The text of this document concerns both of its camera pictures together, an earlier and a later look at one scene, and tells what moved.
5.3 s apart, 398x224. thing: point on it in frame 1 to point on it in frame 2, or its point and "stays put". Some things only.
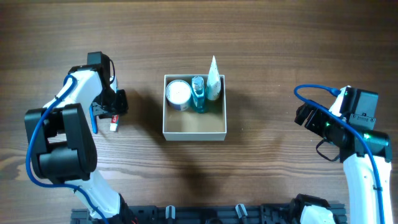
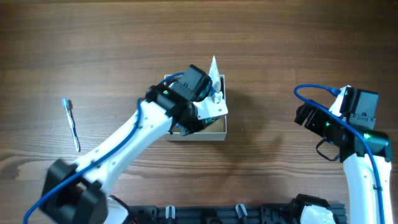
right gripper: [311, 116] stays put
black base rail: [249, 214] stays put
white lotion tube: [214, 86] stays put
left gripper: [112, 104] to [193, 127]
